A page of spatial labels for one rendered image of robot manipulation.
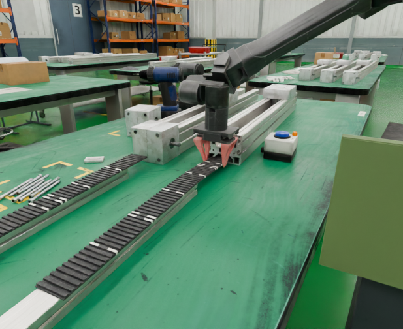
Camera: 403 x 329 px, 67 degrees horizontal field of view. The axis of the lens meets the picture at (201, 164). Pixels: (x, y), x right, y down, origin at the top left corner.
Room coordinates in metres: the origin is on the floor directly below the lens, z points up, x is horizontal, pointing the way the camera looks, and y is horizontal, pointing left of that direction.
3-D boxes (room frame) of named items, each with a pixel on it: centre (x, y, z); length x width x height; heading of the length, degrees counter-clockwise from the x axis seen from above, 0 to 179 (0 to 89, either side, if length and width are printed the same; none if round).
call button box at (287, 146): (0.85, -0.22, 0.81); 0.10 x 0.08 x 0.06; 64
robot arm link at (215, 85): (0.75, -0.03, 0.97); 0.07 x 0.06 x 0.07; 55
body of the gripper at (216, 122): (0.75, -0.04, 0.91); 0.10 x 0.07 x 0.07; 64
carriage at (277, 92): (1.38, -0.35, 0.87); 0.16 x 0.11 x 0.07; 154
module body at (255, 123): (1.15, -0.24, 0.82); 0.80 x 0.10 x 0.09; 154
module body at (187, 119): (1.24, -0.07, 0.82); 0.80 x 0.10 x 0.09; 154
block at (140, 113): (1.07, 0.19, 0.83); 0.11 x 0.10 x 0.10; 73
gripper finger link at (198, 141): (0.75, -0.03, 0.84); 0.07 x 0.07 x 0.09; 64
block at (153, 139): (0.83, 0.12, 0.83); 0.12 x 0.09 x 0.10; 64
